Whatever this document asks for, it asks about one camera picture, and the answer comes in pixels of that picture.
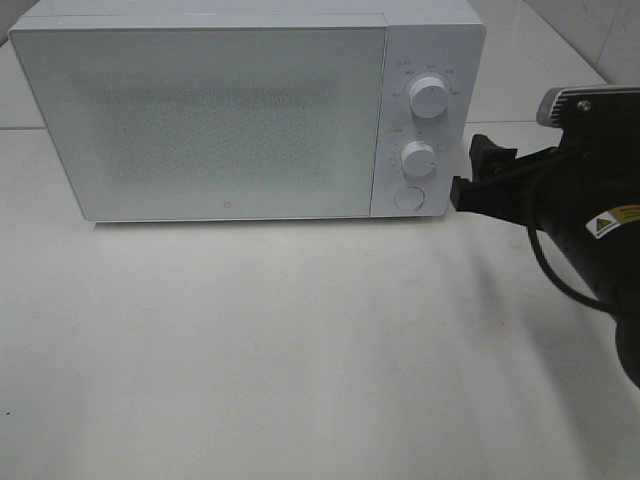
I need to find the round white door button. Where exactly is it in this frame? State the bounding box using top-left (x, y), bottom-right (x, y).
top-left (394, 187), bottom-right (425, 212)

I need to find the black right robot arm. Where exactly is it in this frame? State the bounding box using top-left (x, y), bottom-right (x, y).
top-left (451, 110), bottom-right (639, 384)

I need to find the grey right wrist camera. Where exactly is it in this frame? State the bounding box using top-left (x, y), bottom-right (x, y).
top-left (536, 85), bottom-right (639, 130)

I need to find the white timer knob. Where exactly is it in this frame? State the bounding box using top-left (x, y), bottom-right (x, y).
top-left (400, 141), bottom-right (437, 178)

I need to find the upper white power knob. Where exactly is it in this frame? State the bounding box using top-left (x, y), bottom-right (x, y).
top-left (408, 73), bottom-right (450, 119)

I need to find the white microwave door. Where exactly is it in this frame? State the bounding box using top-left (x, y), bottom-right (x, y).
top-left (12, 28), bottom-right (385, 222)

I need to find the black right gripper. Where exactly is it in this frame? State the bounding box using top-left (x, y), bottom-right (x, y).
top-left (450, 107), bottom-right (639, 250)

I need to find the white microwave oven body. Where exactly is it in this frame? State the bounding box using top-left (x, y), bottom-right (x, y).
top-left (8, 1), bottom-right (486, 223)

